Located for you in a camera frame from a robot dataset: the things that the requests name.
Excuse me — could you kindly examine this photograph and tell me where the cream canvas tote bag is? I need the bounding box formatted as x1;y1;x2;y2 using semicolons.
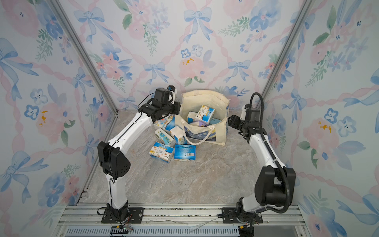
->
175;90;230;146

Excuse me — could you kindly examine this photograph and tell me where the blue white tissue pack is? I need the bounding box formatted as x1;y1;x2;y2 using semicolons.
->
170;126;185;145
187;112;199;123

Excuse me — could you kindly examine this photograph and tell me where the light blue tissue pack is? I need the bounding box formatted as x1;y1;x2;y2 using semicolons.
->
209;118;221;125

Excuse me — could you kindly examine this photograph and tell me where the blue white tissue pack back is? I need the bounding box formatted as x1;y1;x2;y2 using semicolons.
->
170;126;185;145

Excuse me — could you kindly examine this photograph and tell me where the purple tissue pack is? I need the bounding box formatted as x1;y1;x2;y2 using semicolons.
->
191;121;208;127

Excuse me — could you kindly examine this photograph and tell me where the blue cartoon tissue pack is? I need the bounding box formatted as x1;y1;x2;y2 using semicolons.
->
149;142;175;163
195;105;215;124

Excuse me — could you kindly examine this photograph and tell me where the teal tissue pack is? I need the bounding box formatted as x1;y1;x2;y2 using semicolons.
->
155;128;175;147

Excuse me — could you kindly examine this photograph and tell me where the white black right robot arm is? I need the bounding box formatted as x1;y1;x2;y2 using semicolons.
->
218;104;296;227

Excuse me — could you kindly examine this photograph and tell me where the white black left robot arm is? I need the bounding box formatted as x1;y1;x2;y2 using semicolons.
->
97;86;180;224

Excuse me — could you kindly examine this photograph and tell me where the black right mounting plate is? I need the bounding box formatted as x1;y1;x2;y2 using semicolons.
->
217;207;263;225

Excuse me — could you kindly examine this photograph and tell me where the black mounting plate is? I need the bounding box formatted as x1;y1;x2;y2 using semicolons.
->
217;207;263;225
100;207;145;224

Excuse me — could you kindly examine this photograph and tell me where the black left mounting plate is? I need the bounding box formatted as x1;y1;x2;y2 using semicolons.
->
100;207;145;224

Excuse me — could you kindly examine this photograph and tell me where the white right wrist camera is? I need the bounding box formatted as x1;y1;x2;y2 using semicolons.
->
240;104;252;120

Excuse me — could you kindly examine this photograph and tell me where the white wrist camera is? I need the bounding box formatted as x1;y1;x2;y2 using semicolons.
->
167;86;177;104
240;104;252;120

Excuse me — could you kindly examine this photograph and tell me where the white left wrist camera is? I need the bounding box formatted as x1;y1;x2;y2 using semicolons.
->
167;86;177;104

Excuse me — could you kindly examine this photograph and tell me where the right aluminium corner post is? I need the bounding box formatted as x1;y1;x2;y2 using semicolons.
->
254;0;314;110

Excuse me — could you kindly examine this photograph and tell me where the aluminium corner post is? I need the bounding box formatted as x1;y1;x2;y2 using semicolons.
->
47;0;119;114
254;0;314;110

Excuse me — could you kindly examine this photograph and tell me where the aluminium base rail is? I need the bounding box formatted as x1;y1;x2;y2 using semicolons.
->
53;203;311;237

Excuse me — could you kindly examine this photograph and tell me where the left aluminium corner post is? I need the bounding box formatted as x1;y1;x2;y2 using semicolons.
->
47;0;119;114

